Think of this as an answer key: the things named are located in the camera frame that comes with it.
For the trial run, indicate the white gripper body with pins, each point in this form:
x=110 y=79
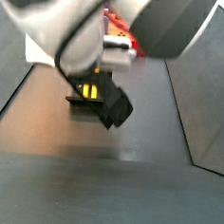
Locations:
x=115 y=59

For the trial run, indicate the red peg board base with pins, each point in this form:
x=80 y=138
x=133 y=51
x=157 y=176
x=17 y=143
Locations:
x=117 y=27

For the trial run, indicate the black curved fixture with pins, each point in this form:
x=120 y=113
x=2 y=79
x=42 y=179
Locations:
x=78 y=99

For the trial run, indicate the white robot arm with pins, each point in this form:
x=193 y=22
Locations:
x=72 y=31

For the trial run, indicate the yellow forked square-circle object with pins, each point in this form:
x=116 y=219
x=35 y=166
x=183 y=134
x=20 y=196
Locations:
x=90 y=89

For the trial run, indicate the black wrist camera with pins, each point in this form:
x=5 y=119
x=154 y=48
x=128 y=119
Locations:
x=116 y=107

